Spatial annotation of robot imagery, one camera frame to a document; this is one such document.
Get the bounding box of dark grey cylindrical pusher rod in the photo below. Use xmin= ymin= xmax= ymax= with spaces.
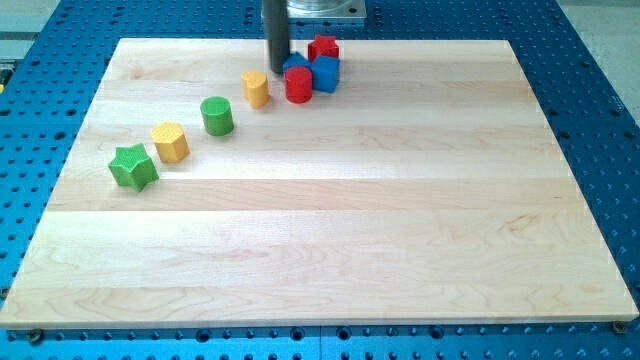
xmin=262 ymin=0 xmax=290 ymax=75

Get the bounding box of yellow heart block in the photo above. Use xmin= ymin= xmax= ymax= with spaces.
xmin=241 ymin=70 xmax=270 ymax=109

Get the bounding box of silver robot base flange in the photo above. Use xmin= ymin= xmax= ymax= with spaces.
xmin=287 ymin=0 xmax=367 ymax=20

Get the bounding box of yellow hexagon block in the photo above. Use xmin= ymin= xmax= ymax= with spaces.
xmin=151 ymin=122 xmax=190 ymax=163

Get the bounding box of blue block behind cylinder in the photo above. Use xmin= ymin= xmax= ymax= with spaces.
xmin=282 ymin=52 xmax=312 ymax=74

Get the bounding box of red star block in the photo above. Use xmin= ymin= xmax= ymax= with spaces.
xmin=307 ymin=34 xmax=340 ymax=62

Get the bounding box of red cylinder block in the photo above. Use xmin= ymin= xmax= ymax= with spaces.
xmin=285 ymin=66 xmax=313 ymax=104

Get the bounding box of blue cube block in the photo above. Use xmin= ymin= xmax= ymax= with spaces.
xmin=311 ymin=55 xmax=340 ymax=93

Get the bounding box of green cylinder block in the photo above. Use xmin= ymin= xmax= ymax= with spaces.
xmin=200 ymin=96 xmax=234 ymax=136

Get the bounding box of green star block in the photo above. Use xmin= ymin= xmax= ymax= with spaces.
xmin=108 ymin=143 xmax=159 ymax=192

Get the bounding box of light wooden board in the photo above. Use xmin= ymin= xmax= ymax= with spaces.
xmin=1 ymin=38 xmax=638 ymax=329

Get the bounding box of left board stop screw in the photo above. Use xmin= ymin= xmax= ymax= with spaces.
xmin=25 ymin=329 xmax=44 ymax=345

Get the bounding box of board stop screw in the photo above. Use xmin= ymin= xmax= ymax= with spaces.
xmin=610 ymin=321 xmax=628 ymax=335
xmin=25 ymin=329 xmax=44 ymax=345

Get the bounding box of right board stop screw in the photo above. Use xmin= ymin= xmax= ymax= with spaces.
xmin=610 ymin=321 xmax=628 ymax=335

